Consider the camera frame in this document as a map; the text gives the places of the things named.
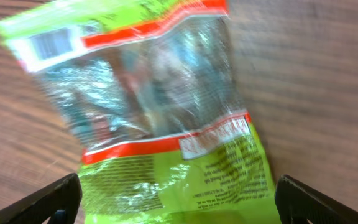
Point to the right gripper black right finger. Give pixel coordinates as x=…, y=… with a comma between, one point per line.
x=297, y=202

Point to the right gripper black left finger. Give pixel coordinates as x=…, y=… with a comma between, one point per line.
x=58, y=202

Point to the green snack bag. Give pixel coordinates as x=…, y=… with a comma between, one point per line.
x=148, y=87

